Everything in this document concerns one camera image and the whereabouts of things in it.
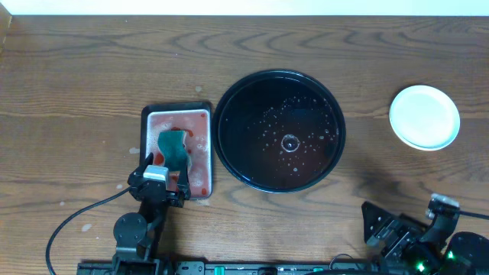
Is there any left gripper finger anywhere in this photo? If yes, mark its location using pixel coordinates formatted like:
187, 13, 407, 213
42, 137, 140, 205
138, 153, 154, 174
177, 163, 191, 199

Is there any green yellow sponge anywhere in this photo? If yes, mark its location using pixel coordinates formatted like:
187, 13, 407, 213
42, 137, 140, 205
157, 131, 189, 172

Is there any mint plate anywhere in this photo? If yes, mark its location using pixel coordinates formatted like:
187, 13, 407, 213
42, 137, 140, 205
389, 85, 461, 151

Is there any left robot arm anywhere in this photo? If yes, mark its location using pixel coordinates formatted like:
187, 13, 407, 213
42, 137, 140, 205
110, 153, 191, 274

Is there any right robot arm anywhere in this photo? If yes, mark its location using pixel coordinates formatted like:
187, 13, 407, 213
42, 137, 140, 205
361, 196, 488, 274

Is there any black rectangular soap tray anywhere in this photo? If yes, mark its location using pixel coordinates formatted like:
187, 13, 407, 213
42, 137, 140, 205
139, 102, 212, 200

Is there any round black tray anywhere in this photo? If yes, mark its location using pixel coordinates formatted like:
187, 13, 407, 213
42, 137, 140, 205
212, 70, 346, 193

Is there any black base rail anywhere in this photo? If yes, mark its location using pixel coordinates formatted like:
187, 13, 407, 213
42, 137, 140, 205
76, 256, 387, 275

